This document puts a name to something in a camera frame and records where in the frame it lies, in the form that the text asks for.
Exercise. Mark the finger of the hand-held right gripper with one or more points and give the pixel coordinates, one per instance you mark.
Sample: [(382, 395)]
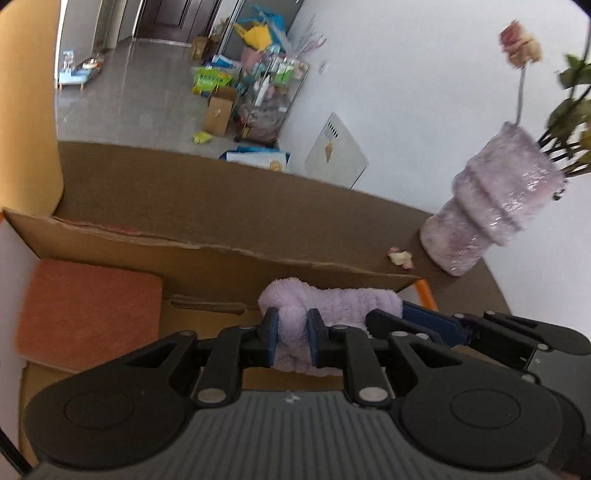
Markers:
[(431, 318), (383, 321)]

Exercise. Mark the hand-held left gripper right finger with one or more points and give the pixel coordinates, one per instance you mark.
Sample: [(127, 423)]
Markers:
[(315, 339)]

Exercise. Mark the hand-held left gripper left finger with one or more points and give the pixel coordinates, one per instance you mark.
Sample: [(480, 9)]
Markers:
[(270, 337)]

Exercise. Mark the purple fluffy towel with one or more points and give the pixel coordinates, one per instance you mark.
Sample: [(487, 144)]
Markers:
[(341, 302)]

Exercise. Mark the cardboard box with orange rim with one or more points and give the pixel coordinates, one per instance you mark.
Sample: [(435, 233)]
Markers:
[(221, 265)]

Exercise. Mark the fallen flower petal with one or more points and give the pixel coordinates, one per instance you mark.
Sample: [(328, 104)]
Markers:
[(399, 257)]

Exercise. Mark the purple ribbed vase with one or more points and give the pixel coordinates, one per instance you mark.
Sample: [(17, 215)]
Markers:
[(494, 203)]

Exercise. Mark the white flat panel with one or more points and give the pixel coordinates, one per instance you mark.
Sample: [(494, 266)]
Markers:
[(337, 152)]

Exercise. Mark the blue and white bag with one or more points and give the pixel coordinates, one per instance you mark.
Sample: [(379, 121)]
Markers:
[(258, 158)]

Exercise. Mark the orange foam pad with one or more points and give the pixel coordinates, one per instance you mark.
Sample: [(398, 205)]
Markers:
[(87, 314)]

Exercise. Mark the small yellow wrapper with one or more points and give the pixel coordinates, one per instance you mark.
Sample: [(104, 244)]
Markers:
[(202, 137)]

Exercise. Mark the brown cardboard carton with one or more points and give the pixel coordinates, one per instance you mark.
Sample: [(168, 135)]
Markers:
[(219, 113)]

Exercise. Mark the green plastic bag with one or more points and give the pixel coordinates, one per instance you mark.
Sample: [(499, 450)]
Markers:
[(211, 81)]

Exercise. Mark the pink artificial flower bouquet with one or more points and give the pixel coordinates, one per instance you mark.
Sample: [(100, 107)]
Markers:
[(519, 44)]

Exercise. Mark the pale dried branches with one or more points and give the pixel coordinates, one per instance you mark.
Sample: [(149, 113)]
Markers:
[(307, 41)]

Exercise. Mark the yellow bag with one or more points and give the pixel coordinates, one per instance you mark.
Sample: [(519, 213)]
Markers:
[(254, 37)]

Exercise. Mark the grey metal cabinet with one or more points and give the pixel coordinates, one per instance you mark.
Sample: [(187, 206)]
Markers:
[(272, 11)]

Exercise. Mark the small low table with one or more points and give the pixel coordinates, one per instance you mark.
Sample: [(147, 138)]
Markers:
[(78, 74)]

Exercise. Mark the dark door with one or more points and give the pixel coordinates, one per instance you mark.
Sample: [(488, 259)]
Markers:
[(164, 21)]

